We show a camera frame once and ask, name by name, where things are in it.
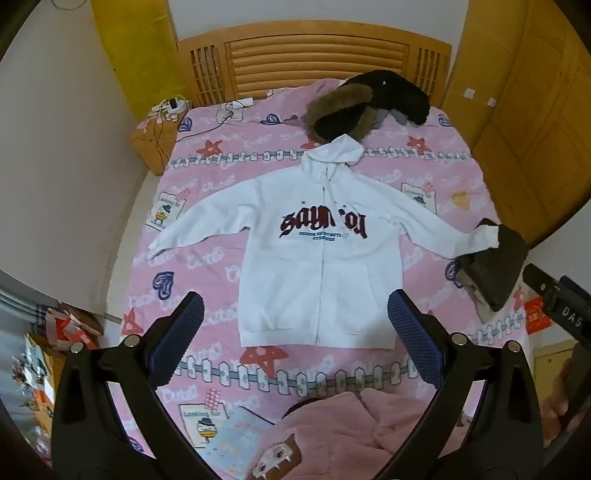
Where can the grey garment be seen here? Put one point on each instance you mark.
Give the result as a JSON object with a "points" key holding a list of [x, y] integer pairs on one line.
{"points": [[381, 118]]}

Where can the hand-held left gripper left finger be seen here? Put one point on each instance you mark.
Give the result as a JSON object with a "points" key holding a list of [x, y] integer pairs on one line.
{"points": [[178, 337]]}

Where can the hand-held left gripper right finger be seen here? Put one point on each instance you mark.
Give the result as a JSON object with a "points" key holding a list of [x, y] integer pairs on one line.
{"points": [[413, 337]]}

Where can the wooden nightstand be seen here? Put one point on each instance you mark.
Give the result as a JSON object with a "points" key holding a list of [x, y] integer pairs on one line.
{"points": [[147, 143]]}

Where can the wooden slatted headboard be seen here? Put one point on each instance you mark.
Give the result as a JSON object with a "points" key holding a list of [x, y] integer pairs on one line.
{"points": [[318, 60]]}

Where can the person's pink fluffy clothing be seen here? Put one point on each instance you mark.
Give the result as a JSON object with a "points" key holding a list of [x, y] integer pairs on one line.
{"points": [[369, 434]]}

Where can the white power strip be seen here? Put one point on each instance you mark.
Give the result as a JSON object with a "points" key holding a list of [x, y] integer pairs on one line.
{"points": [[174, 106]]}

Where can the pink printed blanket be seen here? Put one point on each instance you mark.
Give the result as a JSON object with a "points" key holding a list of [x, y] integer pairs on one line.
{"points": [[207, 194]]}

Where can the pile of cardboard boxes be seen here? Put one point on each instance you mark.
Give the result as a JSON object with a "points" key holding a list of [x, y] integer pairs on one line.
{"points": [[51, 350]]}

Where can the wooden wardrobe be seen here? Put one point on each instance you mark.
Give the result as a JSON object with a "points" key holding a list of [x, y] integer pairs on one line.
{"points": [[517, 92]]}

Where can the brown folded garment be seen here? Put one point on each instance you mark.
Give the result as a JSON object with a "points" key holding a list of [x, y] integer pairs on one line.
{"points": [[498, 267]]}

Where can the low wooden cabinet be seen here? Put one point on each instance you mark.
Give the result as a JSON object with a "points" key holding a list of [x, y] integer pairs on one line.
{"points": [[554, 357]]}

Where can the person's right forearm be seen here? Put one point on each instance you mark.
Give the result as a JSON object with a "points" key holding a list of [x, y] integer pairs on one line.
{"points": [[561, 401]]}

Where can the black fur-trimmed coat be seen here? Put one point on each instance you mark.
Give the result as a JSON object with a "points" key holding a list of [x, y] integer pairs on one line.
{"points": [[397, 97]]}

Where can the yellow wooden door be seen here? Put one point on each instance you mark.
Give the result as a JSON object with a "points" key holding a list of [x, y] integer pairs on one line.
{"points": [[129, 46]]}

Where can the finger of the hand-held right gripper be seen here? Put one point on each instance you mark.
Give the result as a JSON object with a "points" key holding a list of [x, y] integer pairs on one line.
{"points": [[538, 278]]}

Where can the white printed zip hoodie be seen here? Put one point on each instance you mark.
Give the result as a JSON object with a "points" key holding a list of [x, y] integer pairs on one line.
{"points": [[300, 277]]}

